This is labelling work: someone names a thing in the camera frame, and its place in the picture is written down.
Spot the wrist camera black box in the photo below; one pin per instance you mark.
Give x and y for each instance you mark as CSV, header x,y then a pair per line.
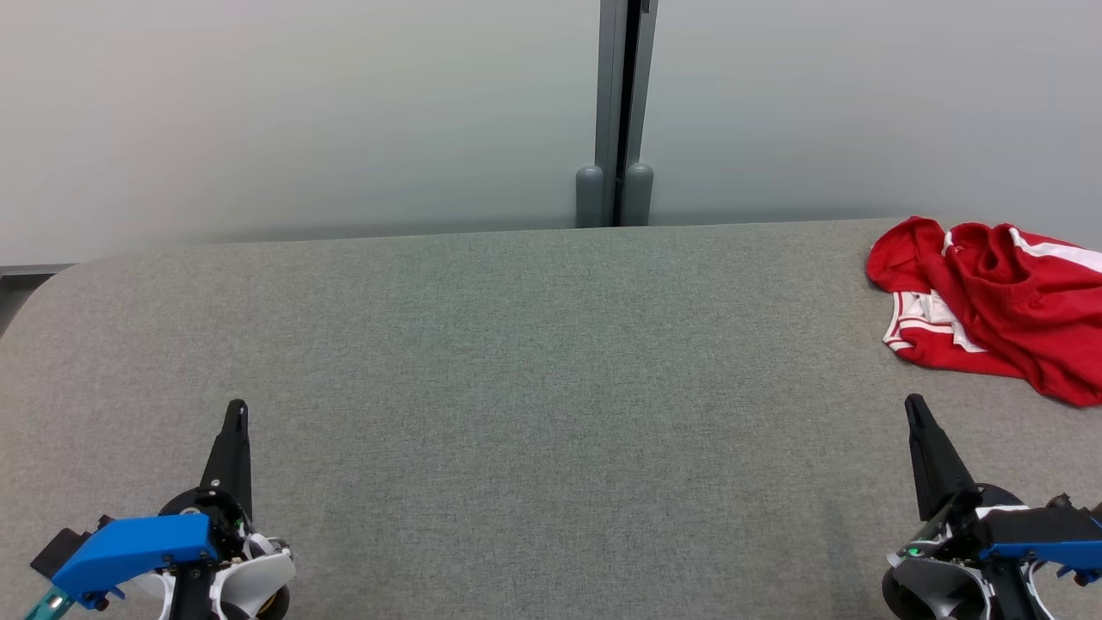
x,y
1042,525
60,551

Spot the red white basketball jersey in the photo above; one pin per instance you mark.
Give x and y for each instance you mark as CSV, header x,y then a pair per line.
x,y
904,258

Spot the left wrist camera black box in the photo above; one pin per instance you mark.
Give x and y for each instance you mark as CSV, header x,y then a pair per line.
x,y
60,551

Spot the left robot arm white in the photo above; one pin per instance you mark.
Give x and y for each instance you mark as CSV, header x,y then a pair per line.
x,y
258,577

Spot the red shorts white stripe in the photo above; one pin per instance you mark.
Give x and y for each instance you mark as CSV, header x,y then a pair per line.
x,y
1042,319

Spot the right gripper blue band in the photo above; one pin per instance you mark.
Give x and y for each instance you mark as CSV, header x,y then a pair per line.
x,y
1033,555

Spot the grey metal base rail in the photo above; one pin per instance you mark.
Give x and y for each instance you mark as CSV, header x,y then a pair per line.
x,y
26,271

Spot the grey partition frame post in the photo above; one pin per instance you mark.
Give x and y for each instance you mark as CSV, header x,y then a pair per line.
x,y
613,86

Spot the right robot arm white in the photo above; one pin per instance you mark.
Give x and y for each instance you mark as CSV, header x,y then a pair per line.
x,y
930,594

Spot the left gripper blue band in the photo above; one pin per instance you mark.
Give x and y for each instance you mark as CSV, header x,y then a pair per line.
x,y
138,547

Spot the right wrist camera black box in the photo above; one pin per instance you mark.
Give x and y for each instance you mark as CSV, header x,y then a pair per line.
x,y
1042,525

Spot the grey cylinder partition foot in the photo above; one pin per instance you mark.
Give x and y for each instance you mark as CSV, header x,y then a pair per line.
x,y
638,196
590,198

